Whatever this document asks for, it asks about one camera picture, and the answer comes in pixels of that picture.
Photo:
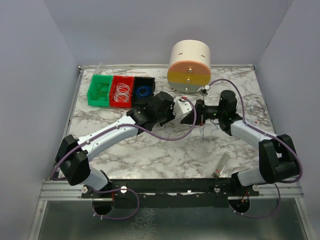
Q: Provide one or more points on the black plastic bin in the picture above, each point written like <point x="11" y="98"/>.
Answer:
<point x="143" y="90"/>

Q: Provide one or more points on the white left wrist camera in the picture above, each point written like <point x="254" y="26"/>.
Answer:
<point x="181" y="107"/>

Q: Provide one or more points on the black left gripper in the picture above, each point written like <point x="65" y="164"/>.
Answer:
<point x="169" y="113"/>

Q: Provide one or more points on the green plastic bin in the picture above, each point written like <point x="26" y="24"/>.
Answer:
<point x="98" y="94"/>

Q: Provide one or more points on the red plastic bin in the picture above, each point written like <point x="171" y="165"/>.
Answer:
<point x="120" y="95"/>

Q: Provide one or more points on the aluminium frame rail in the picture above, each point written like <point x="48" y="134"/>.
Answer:
<point x="61" y="190"/>

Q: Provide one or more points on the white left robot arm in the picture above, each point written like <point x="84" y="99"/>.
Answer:
<point x="74" y="155"/>

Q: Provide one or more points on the round three-drawer cabinet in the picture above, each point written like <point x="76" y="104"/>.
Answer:
<point x="189" y="66"/>

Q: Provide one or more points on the clear plastic bag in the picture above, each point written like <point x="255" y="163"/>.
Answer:
<point x="254" y="122"/>

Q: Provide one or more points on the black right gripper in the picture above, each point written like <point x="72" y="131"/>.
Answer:
<point x="200" y="111"/>

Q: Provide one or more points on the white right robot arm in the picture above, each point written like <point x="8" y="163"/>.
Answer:
<point x="276" y="160"/>

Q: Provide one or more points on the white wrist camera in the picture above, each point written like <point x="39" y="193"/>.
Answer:
<point x="181" y="107"/>
<point x="204" y="92"/>

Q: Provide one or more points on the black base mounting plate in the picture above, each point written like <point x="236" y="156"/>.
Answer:
<point x="171" y="193"/>

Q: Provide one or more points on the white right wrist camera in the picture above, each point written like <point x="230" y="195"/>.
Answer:
<point x="204" y="92"/>

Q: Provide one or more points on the grey tool with red label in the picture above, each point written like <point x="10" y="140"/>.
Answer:
<point x="220" y="166"/>

